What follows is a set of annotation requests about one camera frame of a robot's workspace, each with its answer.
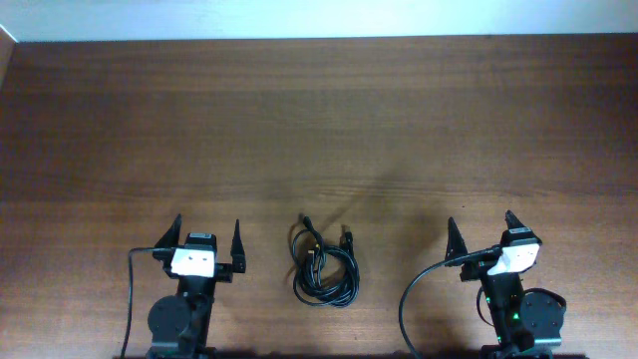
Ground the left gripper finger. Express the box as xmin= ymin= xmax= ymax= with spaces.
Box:
xmin=155 ymin=213 xmax=182 ymax=248
xmin=230 ymin=219 xmax=246 ymax=264

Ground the black usb cable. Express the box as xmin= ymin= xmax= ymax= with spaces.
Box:
xmin=288 ymin=213 xmax=361 ymax=309
xmin=298 ymin=224 xmax=361 ymax=305

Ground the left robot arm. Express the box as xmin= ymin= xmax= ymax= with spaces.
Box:
xmin=146 ymin=216 xmax=246 ymax=359

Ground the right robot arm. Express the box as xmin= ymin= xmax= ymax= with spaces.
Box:
xmin=445 ymin=210 xmax=567 ymax=358

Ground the left camera cable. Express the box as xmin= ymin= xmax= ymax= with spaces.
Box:
xmin=119 ymin=246 xmax=173 ymax=359

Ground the camera cable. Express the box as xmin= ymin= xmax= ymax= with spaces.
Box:
xmin=397 ymin=246 xmax=502 ymax=359
xmin=119 ymin=246 xmax=173 ymax=359

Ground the right camera cable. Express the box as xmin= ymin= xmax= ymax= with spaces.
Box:
xmin=397 ymin=246 xmax=502 ymax=359

